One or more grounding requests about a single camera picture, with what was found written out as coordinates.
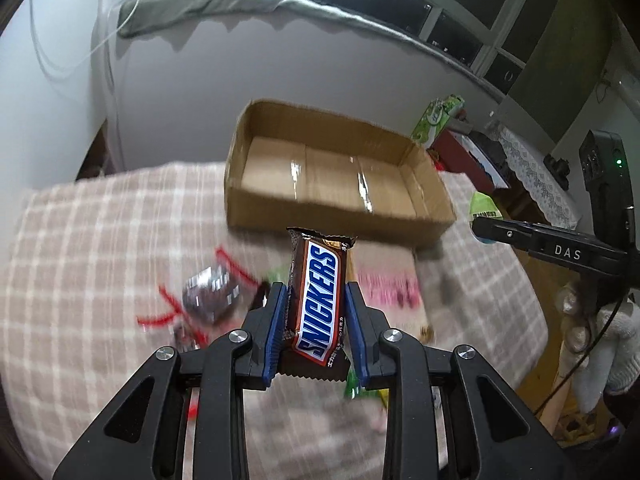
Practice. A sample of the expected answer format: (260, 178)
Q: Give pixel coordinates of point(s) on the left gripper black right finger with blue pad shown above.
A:
(490, 432)

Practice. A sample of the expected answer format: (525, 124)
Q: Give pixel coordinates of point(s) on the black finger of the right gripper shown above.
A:
(566, 248)

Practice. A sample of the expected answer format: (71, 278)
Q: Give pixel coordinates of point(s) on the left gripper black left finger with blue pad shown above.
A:
(141, 432)

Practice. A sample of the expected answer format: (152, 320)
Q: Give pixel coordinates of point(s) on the dark candy red-edged wrapper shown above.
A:
(211, 303)

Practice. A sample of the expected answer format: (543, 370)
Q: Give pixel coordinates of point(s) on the sliced bread pack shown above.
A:
(388, 281)

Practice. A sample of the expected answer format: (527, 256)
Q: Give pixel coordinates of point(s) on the Snickers chocolate bar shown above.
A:
(314, 318)

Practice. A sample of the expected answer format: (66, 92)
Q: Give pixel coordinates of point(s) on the small green snack packet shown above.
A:
(482, 205)

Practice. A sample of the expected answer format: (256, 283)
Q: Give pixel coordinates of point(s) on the white gloved hand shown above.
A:
(600, 349)

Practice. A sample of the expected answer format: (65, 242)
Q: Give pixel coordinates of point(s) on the white lace cloth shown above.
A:
(528, 166)

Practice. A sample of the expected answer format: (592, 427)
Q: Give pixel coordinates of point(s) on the red box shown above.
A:
(458, 154)

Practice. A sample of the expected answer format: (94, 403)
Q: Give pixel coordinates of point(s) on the green wrapper on table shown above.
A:
(365, 389)

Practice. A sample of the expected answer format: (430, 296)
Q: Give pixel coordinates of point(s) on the green tissue pack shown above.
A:
(435, 118)

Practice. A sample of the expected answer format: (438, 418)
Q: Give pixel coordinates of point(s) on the pink plaid tablecloth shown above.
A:
(88, 259)

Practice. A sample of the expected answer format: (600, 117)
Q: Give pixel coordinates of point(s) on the open cardboard box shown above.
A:
(291, 165)

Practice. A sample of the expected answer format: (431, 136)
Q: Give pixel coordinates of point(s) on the grey cloth on ledge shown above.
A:
(142, 17)

